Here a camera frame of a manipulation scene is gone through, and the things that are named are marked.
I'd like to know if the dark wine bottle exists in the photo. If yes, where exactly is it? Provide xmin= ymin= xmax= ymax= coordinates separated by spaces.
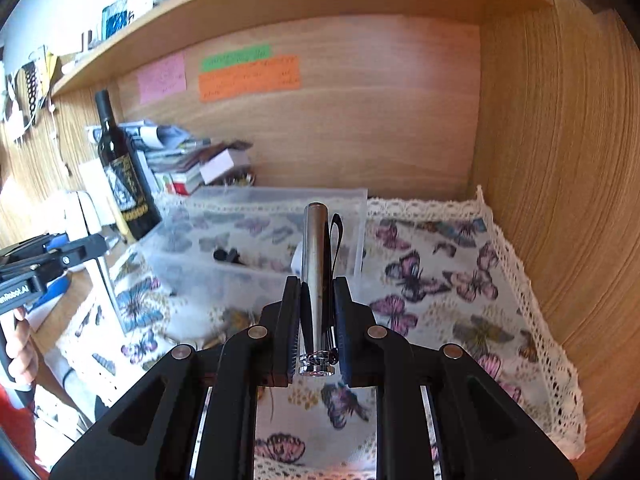
xmin=94 ymin=89 xmax=160 ymax=240

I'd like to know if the dark metallic cylinder tube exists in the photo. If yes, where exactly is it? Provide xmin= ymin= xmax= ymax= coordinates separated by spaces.
xmin=298 ymin=202 xmax=343 ymax=377

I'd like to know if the black microphone clip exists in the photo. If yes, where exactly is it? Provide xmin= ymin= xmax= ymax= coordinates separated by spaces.
xmin=213 ymin=247 xmax=244 ymax=266

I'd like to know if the butterfly print lace cloth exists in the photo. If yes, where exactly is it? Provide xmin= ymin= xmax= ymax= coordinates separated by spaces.
xmin=54 ymin=197 xmax=586 ymax=460

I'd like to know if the stack of papers and magazines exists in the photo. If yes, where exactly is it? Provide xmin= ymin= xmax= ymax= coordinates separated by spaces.
xmin=84 ymin=119 xmax=227 ymax=196

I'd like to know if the pink paper note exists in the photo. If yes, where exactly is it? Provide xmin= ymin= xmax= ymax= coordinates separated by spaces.
xmin=137 ymin=52 xmax=186 ymax=104

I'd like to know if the small white box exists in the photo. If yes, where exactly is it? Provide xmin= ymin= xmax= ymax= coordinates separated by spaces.
xmin=200 ymin=148 xmax=250 ymax=185

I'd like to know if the clear plastic storage box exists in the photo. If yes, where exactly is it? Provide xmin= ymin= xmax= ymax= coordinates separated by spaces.
xmin=139 ymin=186 xmax=368 ymax=307

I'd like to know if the orange paper note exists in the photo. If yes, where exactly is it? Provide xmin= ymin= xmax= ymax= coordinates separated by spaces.
xmin=198 ymin=55 xmax=302 ymax=102

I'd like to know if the small white cylinder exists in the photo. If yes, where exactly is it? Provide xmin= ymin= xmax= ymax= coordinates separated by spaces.
xmin=291 ymin=242 xmax=303 ymax=278

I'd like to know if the person's left hand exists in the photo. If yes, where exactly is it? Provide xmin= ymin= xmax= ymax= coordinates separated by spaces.
xmin=1 ymin=307 xmax=39 ymax=388

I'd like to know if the green paper note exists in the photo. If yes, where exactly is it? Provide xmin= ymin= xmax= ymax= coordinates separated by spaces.
xmin=200 ymin=44 xmax=272 ymax=73

